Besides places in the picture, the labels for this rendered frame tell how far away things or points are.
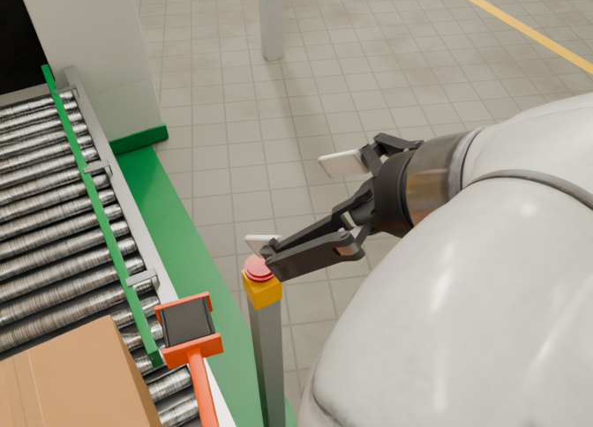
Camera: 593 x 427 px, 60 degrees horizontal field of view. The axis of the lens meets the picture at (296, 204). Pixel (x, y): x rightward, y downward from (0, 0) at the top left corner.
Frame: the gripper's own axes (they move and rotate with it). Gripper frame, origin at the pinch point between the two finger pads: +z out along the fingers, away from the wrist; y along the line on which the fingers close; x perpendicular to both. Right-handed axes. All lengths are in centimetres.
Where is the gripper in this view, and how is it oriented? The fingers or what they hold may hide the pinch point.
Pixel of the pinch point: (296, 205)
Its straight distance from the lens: 58.1
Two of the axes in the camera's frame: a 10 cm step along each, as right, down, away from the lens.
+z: -5.6, 0.5, 8.3
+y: 6.0, -6.6, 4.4
